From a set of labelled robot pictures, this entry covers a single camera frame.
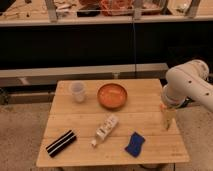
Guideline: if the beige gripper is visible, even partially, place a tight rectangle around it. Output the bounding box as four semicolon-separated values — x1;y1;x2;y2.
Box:
160;104;176;130

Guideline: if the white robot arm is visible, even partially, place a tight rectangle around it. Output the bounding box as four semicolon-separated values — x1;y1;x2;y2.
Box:
161;60;213;130

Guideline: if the orange ceramic bowl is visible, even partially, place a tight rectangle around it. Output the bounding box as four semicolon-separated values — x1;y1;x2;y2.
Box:
97;83;128;110

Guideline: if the wooden table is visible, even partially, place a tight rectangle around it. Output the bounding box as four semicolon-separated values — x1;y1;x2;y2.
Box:
36;79;189;167

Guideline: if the white plastic bottle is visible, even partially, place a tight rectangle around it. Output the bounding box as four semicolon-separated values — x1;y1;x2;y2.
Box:
91;115;119;147

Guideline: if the clear plastic measuring cup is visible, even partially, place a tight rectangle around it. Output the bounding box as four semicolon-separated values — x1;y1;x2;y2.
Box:
69;81;86;103

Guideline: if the black white striped case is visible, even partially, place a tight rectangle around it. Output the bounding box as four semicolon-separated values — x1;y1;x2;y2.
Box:
46;130;77;157

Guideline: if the long wooden bench shelf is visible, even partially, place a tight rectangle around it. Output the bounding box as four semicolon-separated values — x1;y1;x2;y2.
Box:
0;63;169;87

